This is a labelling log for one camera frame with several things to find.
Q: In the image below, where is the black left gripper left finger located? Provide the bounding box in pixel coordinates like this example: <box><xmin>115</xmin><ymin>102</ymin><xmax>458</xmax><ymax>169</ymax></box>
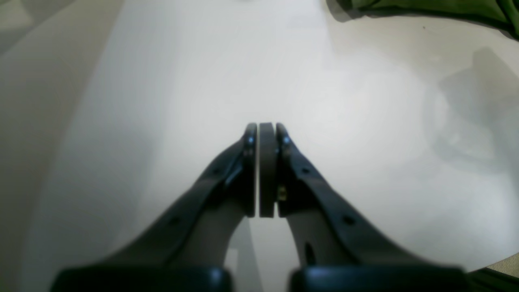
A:
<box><xmin>51</xmin><ymin>123</ymin><xmax>257</xmax><ymax>292</ymax></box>

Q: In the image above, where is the green t-shirt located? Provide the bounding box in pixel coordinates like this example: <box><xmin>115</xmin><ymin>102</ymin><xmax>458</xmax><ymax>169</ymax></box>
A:
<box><xmin>326</xmin><ymin>0</ymin><xmax>519</xmax><ymax>41</ymax></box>

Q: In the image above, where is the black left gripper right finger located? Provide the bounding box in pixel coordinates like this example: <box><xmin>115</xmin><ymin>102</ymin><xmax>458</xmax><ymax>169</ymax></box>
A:
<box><xmin>258</xmin><ymin>123</ymin><xmax>471</xmax><ymax>292</ymax></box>

